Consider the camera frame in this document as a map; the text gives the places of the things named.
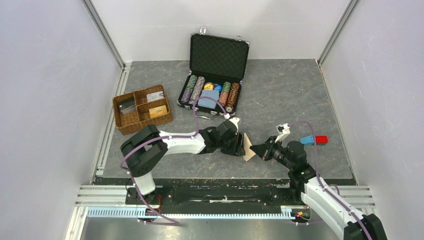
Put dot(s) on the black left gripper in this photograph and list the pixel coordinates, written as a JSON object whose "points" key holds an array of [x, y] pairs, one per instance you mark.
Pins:
{"points": [[237, 150]]}

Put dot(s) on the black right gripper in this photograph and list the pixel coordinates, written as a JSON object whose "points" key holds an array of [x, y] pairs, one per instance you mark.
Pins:
{"points": [[260, 149]]}

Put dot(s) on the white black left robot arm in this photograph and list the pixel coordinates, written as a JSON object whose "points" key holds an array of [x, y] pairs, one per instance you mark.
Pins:
{"points": [[142, 152]]}

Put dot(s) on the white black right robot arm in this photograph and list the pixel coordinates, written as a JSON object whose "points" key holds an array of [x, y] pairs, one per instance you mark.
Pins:
{"points": [[306, 186]]}

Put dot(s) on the blue playing card deck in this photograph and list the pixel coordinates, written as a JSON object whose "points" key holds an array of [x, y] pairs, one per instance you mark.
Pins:
{"points": [[209, 99]]}

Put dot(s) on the gold card in basket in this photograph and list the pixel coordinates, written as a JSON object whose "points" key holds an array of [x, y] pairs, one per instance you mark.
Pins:
{"points": [[158, 111]]}

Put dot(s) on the grey card in basket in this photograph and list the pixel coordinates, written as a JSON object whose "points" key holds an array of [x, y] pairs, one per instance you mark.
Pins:
{"points": [[154, 96]]}

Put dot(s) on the dark card in basket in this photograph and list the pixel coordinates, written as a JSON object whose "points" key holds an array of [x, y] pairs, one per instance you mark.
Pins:
{"points": [[127, 106]]}

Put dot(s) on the brown orange chip stack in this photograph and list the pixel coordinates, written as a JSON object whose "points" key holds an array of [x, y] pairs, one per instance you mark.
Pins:
{"points": [[232, 97]]}

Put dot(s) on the red green chip stack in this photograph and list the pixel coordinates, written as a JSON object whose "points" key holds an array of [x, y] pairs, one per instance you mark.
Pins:
{"points": [[223, 97]]}

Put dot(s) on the blue toy brick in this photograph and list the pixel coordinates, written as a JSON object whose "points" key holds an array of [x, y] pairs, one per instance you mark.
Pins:
{"points": [[307, 140]]}

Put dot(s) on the blue dealer button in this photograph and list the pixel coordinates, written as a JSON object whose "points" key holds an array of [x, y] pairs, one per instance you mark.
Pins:
{"points": [[218, 88]]}

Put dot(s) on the yellow dealer button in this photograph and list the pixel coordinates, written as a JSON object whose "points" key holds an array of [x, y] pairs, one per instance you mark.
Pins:
{"points": [[209, 86]]}

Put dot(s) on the red toy brick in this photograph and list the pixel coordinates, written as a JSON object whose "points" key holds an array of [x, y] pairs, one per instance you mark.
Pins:
{"points": [[321, 139]]}

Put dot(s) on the purple green chip stack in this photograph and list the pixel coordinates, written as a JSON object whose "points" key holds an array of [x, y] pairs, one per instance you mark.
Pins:
{"points": [[189, 88]]}

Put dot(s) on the purple grey chip stack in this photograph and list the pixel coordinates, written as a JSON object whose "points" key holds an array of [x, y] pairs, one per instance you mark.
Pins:
{"points": [[197, 89]]}

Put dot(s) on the brown woven divided basket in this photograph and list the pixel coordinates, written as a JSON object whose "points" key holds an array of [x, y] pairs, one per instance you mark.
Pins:
{"points": [[142, 115]]}

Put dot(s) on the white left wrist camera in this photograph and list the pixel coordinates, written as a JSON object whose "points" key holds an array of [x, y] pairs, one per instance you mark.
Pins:
{"points": [[234, 120]]}

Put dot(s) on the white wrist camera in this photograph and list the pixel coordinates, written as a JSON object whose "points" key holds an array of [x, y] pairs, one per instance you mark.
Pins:
{"points": [[234, 120], [283, 132]]}

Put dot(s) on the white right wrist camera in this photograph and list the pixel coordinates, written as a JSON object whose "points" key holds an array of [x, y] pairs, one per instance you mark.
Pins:
{"points": [[283, 132]]}

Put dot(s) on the white slotted cable duct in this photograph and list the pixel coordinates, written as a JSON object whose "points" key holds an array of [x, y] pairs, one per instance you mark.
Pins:
{"points": [[143, 213]]}

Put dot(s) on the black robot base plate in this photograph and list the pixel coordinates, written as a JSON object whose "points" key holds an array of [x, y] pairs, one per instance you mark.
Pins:
{"points": [[217, 196]]}

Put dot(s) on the right aluminium frame post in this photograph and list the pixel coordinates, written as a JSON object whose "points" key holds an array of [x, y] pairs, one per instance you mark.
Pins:
{"points": [[343, 21]]}

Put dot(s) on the aluminium frame post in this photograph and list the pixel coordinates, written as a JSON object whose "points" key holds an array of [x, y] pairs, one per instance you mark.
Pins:
{"points": [[343, 21], [96, 18]]}

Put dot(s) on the left aluminium frame post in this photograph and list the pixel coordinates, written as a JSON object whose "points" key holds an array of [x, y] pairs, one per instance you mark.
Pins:
{"points": [[96, 18]]}

